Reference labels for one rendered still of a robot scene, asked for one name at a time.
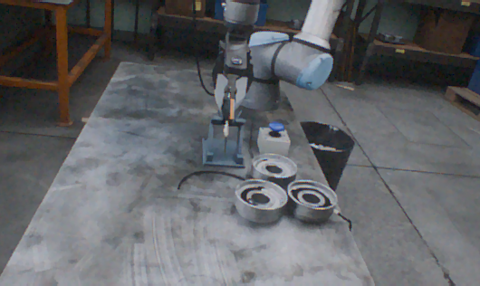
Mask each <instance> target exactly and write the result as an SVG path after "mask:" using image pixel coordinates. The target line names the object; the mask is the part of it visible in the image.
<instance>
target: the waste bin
mask: <svg viewBox="0 0 480 286"><path fill-rule="evenodd" d="M299 122H300V124H301V126H302V129H303V131H304V135H305V137H306V138H307V140H308V142H309V144H314V145H315V146H319V145H322V146H323V147H324V148H335V149H336V150H335V151H332V150H325V149H321V148H316V147H313V146H310V147H311V149H312V152H313V153H314V155H315V157H316V159H317V161H318V163H319V165H320V167H321V169H322V173H323V175H324V177H325V179H326V181H327V184H328V186H329V188H331V189H332V190H333V191H334V192H336V189H337V187H338V185H339V181H340V178H341V174H342V172H343V170H344V169H345V167H346V166H347V162H348V160H349V158H350V154H351V152H352V150H353V149H354V147H355V141H354V139H353V137H352V136H351V135H348V134H347V133H346V132H344V131H343V130H341V129H339V128H337V127H335V126H332V125H330V124H327V123H323V122H320V121H313V120H303V121H299Z"/></svg>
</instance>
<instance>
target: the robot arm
mask: <svg viewBox="0 0 480 286"><path fill-rule="evenodd" d="M343 2H344V0H312V4H311V6H310V9H309V12H308V14H307V16H306V19H305V21H304V23H303V26H302V30H301V33H300V34H296V35H295V36H294V37H293V41H292V42H291V43H289V42H288V40H289V38H288V35H287V34H286V33H253V34H252V35H251V37H250V42H249V44H247V33H245V31H253V30H254V24H255V22H256V20H257V16H258V10H259V4H260V0H226V4H222V6H223V7H225V12H224V17H225V18H224V23H223V25H224V26H226V27H229V31H228V32H227V34H226V40H225V41H220V40H219V45H218V51H217V58H216V60H215V65H213V70H212V77H213V88H214V93H215V98H216V103H217V106H218V108H219V109H222V108H223V105H224V101H223V98H224V97H225V87H226V86H227V84H228V78H227V77H226V76H225V75H224V72H225V73H226V75H227V74H233V75H238V76H239V77H238V78H236V79H235V86H236V91H235V105H234V110H236V109H237V108H238V107H239V105H242V106H244V107H247V108H248V109H251V110H260V111H272V110H278V109H279V108H280V106H281V101H282V98H281V91H280V80H281V81H287V82H289V83H291V84H293V85H296V86H297V87H299V88H304V89H306V90H308V91H313V90H316V89H318V88H319V87H320V86H321V85H322V84H323V83H324V82H325V81H326V79H327V78H328V76H329V74H330V72H331V68H332V65H333V59H332V57H331V55H330V51H331V47H330V45H329V40H330V37H331V34H332V31H333V26H334V24H335V22H336V20H337V18H338V15H339V13H340V10H341V8H342V5H343Z"/></svg>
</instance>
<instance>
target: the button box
mask: <svg viewBox="0 0 480 286"><path fill-rule="evenodd" d="M257 145H258V148H259V152H260V154H263V153H274V154H278V155H282V156H285V157H287V152H288V149H289V146H290V140H289V139H288V136H287V134H286V130H284V131H283V132H278V134H273V131H272V130H270V129H264V128H260V131H259V135H258V140H257Z"/></svg>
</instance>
